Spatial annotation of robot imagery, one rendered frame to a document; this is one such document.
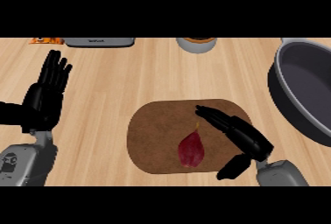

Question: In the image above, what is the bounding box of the brown wooden cutting board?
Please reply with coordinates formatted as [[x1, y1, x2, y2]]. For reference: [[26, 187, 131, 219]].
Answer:
[[126, 98, 255, 176]]

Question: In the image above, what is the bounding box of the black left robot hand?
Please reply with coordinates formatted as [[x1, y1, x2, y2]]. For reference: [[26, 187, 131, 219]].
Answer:
[[0, 49, 74, 135]]

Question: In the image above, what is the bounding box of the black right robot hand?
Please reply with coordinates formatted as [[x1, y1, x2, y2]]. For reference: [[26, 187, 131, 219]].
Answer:
[[194, 104, 275, 181]]

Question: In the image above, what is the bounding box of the dark grey pot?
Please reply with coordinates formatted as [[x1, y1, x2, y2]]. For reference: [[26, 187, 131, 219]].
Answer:
[[266, 38, 331, 148]]

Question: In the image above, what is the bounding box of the grey cup with orange rim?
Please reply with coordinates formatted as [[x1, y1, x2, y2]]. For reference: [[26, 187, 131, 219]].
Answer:
[[175, 38, 219, 54]]

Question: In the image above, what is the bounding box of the orange packet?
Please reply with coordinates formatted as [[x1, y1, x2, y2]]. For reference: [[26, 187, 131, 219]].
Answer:
[[29, 38, 67, 46]]

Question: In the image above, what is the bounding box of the grey flat appliance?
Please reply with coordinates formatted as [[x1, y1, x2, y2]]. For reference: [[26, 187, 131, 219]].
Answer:
[[63, 38, 138, 49]]

